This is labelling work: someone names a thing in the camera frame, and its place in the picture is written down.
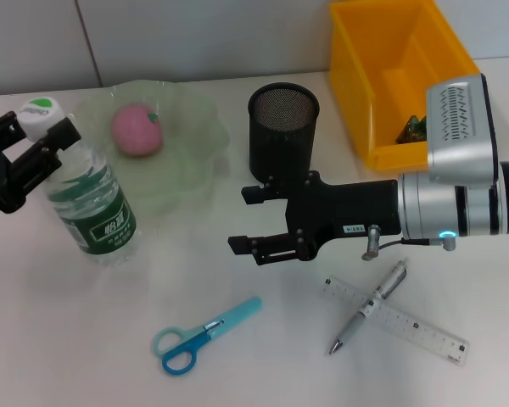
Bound yellow plastic bin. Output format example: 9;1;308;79
328;0;483;171

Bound silver ballpoint pen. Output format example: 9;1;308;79
328;256;410;356

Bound green plastic wrapper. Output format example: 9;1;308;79
396;114;428;143

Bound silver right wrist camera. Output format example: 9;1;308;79
425;74;502;186

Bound pink peach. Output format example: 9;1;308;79
112;103;165;159

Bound blue scissors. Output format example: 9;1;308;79
152;296;264;376

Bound transparent plastic ruler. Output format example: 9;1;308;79
322;276;471;366

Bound pale green fruit plate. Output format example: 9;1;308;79
67;80;232;217

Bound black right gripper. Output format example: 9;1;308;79
227;170;403;267

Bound black mesh pen holder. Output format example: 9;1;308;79
248;82;320;184

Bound clear water bottle green label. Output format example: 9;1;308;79
16;97;137;267

